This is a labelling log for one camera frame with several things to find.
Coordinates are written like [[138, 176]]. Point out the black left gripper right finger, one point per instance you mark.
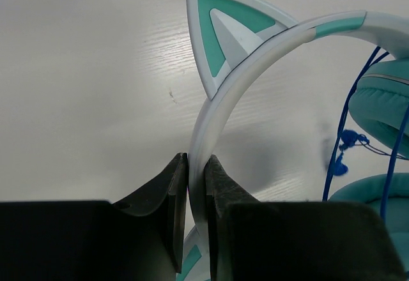
[[254, 240]]

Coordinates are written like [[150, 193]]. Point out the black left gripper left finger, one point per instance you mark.
[[139, 237]]

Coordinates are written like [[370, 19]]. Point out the teal cat ear headphones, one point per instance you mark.
[[235, 41]]

